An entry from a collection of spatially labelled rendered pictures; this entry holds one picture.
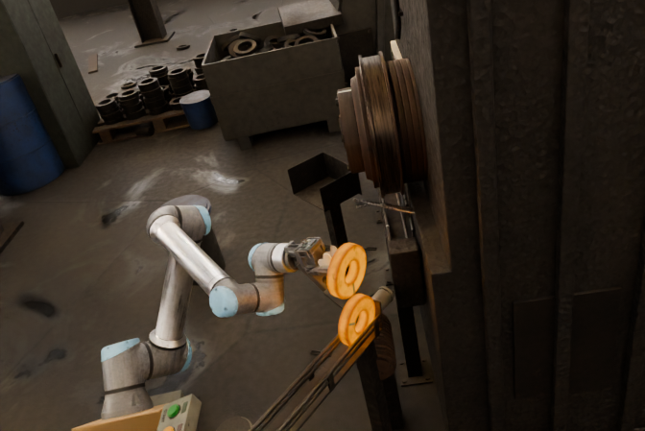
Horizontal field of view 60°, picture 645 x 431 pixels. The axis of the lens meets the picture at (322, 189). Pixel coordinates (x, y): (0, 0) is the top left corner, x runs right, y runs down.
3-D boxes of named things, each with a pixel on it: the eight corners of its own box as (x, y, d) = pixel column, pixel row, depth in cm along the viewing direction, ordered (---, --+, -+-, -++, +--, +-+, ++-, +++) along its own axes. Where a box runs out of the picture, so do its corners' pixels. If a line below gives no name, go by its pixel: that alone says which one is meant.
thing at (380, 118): (391, 153, 216) (373, 33, 192) (406, 223, 176) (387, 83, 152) (373, 155, 216) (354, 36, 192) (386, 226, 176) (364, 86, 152)
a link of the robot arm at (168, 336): (135, 366, 235) (164, 199, 216) (174, 358, 246) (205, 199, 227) (150, 388, 224) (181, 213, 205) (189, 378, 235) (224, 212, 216)
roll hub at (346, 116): (362, 147, 204) (349, 74, 190) (368, 187, 180) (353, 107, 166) (346, 150, 204) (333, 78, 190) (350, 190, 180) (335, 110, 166)
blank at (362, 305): (370, 343, 174) (361, 339, 176) (379, 294, 173) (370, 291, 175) (343, 351, 161) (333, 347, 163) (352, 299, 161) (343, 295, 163)
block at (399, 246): (425, 289, 195) (418, 234, 183) (429, 305, 188) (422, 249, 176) (394, 294, 196) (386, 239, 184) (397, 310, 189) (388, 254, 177)
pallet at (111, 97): (229, 87, 583) (218, 46, 561) (225, 118, 514) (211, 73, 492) (117, 111, 586) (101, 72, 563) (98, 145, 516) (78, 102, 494)
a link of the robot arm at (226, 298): (138, 201, 207) (227, 293, 159) (169, 201, 215) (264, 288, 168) (132, 228, 210) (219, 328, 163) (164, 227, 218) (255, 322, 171)
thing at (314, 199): (347, 269, 300) (322, 151, 263) (379, 292, 280) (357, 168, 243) (317, 288, 291) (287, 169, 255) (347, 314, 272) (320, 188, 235)
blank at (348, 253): (365, 235, 158) (354, 232, 160) (333, 264, 148) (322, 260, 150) (369, 279, 166) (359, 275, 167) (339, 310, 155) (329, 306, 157)
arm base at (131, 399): (92, 422, 207) (89, 395, 210) (113, 415, 226) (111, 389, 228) (142, 411, 207) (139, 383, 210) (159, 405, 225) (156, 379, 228)
